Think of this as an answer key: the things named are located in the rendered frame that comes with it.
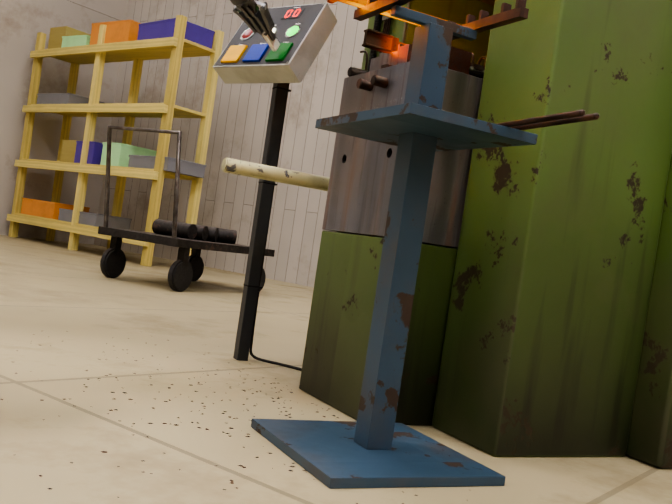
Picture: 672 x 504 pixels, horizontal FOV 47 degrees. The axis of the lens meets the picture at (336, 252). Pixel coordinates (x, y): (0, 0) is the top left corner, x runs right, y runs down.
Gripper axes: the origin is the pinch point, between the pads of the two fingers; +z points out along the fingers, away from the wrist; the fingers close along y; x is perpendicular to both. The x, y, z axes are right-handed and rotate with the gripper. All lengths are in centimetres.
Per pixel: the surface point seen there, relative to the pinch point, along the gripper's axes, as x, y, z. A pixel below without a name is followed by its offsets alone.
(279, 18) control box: 16.3, -10.0, 5.4
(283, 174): -33.7, 9.8, 23.9
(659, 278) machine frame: -33, 116, 56
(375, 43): -6.9, 44.3, -2.7
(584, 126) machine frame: -19, 102, 15
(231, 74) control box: -5.5, -20.6, 9.0
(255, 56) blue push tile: -2.1, -8.7, 4.7
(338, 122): -52, 67, -22
